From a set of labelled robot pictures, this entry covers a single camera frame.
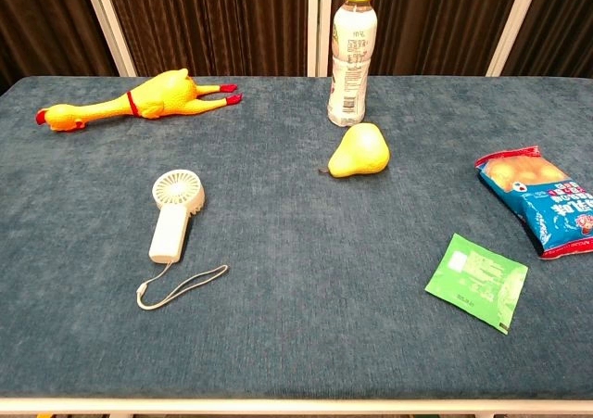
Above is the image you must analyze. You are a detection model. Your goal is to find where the green sachet packet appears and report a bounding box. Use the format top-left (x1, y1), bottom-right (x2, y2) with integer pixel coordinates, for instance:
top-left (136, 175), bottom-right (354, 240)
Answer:
top-left (424, 233), bottom-right (529, 336)

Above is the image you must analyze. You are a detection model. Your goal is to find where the blue red snack bag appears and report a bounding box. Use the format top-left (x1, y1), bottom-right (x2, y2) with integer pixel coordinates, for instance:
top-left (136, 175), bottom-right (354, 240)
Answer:
top-left (474, 146), bottom-right (593, 260)

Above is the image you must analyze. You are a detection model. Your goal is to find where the blue table cloth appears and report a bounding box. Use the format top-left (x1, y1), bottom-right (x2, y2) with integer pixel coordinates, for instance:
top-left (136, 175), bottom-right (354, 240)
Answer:
top-left (0, 74), bottom-right (593, 400)

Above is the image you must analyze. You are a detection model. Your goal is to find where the brown pleated partition panel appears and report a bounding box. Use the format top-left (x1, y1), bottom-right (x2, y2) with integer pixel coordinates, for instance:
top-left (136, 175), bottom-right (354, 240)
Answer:
top-left (0, 0), bottom-right (126, 97)
top-left (319, 0), bottom-right (543, 78)
top-left (92, 0), bottom-right (321, 78)
top-left (486, 0), bottom-right (593, 79)

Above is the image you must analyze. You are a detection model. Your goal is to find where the white bottle yellow cap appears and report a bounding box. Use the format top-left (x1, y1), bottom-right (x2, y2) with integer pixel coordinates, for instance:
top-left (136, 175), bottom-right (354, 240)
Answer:
top-left (326, 0), bottom-right (378, 126)

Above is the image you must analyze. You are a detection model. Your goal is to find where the yellow pear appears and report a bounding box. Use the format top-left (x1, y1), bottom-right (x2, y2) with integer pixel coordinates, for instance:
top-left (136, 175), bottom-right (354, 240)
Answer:
top-left (317, 121), bottom-right (391, 179)

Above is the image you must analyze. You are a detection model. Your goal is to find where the white table frame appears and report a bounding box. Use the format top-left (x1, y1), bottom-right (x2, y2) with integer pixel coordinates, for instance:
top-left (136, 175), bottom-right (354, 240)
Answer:
top-left (0, 397), bottom-right (593, 417)

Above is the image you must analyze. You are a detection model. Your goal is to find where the yellow rubber chicken toy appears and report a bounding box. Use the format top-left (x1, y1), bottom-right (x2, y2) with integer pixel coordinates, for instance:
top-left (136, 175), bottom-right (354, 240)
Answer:
top-left (35, 68), bottom-right (244, 133)

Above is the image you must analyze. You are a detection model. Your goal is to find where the white handheld mini fan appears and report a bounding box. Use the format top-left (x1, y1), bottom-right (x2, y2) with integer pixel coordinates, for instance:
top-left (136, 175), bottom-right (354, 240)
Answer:
top-left (135, 169), bottom-right (230, 311)

